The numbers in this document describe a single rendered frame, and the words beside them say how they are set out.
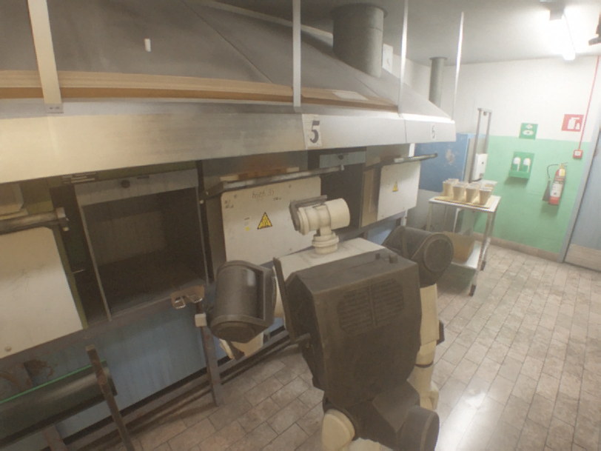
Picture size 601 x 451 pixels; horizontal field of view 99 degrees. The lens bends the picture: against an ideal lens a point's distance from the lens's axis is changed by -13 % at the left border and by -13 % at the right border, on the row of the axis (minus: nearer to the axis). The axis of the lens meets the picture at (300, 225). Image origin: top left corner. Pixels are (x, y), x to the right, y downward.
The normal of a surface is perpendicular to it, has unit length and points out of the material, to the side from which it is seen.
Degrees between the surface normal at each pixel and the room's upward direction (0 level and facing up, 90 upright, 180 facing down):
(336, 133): 80
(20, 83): 33
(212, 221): 90
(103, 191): 90
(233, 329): 117
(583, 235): 90
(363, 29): 90
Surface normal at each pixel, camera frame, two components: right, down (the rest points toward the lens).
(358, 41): -0.14, 0.32
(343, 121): 0.66, 0.07
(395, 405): 0.39, -0.69
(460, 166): -0.74, 0.22
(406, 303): 0.25, 0.12
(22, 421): 0.00, -0.94
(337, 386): 0.28, 0.37
